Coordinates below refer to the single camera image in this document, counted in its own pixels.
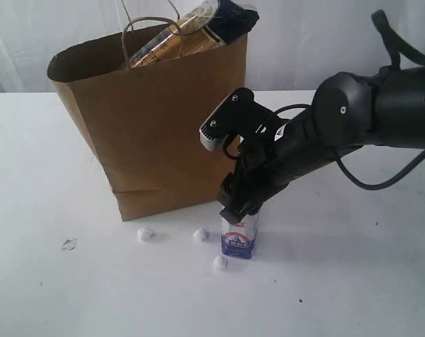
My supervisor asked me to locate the small white ball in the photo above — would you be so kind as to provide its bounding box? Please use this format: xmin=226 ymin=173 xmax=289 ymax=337
xmin=137 ymin=227 xmax=154 ymax=242
xmin=213 ymin=255 xmax=228 ymax=271
xmin=192 ymin=228 xmax=209 ymax=242

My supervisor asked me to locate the spaghetti packet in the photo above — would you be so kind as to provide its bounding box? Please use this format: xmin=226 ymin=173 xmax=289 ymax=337
xmin=126 ymin=1 xmax=259 ymax=68

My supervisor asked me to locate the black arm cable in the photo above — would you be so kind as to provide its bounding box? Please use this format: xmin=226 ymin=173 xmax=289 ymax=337
xmin=271 ymin=9 xmax=425 ymax=191

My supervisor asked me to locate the brown paper shopping bag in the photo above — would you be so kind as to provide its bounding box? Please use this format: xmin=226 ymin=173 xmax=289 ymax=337
xmin=47 ymin=21 xmax=248 ymax=220

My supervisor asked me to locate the small white blue milk carton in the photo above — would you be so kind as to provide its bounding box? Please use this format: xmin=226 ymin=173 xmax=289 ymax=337
xmin=221 ymin=209 xmax=259 ymax=259

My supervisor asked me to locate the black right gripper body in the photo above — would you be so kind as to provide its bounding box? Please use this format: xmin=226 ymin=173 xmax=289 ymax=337
xmin=233 ymin=112 xmax=335 ymax=205

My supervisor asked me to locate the clear plastic scrap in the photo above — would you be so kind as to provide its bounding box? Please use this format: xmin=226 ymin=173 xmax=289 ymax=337
xmin=61 ymin=237 xmax=77 ymax=251

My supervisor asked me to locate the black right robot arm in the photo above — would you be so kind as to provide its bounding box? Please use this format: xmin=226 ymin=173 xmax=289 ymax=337
xmin=218 ymin=67 xmax=425 ymax=224

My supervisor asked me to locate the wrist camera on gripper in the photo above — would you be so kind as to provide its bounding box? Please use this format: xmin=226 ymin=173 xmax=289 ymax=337
xmin=199 ymin=88 xmax=287 ymax=151

